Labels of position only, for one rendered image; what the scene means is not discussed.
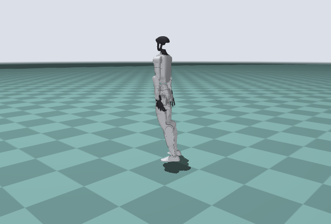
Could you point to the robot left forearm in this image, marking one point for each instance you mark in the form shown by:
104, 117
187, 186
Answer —
156, 87

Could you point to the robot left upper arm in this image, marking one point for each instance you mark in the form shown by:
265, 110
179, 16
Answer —
157, 60

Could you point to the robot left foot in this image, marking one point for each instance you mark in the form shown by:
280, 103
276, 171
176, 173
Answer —
169, 158

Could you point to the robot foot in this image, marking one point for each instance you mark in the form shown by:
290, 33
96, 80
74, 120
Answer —
169, 158
177, 152

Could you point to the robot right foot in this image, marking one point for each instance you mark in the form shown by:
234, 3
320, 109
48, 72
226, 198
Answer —
177, 152

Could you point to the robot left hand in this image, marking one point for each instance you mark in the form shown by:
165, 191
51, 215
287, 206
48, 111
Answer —
159, 104

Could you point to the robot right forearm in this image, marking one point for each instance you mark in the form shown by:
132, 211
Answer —
169, 84

